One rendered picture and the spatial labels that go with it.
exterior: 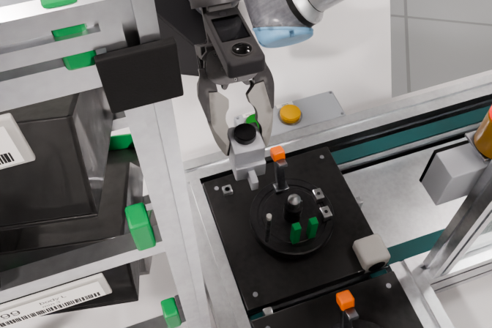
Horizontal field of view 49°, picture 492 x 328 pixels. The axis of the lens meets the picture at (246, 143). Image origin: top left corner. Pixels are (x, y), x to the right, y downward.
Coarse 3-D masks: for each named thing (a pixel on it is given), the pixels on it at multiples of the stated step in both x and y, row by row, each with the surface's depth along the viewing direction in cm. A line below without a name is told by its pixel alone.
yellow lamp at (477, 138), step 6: (486, 114) 60; (486, 120) 60; (480, 126) 62; (486, 126) 60; (480, 132) 61; (486, 132) 60; (474, 138) 63; (480, 138) 62; (486, 138) 61; (480, 144) 62; (486, 144) 61; (480, 150) 62; (486, 150) 61; (486, 156) 62
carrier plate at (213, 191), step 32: (288, 160) 97; (320, 160) 97; (256, 192) 93; (224, 224) 89; (352, 224) 89; (256, 256) 86; (320, 256) 86; (352, 256) 86; (256, 288) 83; (288, 288) 83; (320, 288) 84
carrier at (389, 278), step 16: (352, 288) 83; (368, 288) 83; (384, 288) 83; (400, 288) 83; (304, 304) 81; (320, 304) 81; (336, 304) 81; (368, 304) 81; (384, 304) 81; (400, 304) 81; (256, 320) 80; (272, 320) 80; (288, 320) 80; (304, 320) 80; (320, 320) 80; (336, 320) 80; (368, 320) 80; (384, 320) 80; (400, 320) 80; (416, 320) 80
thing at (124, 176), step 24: (120, 144) 71; (120, 168) 67; (120, 192) 62; (120, 216) 58; (0, 240) 51; (24, 240) 56; (48, 240) 56; (72, 240) 55; (96, 240) 44; (0, 264) 44; (24, 264) 44; (48, 288) 46; (120, 288) 47
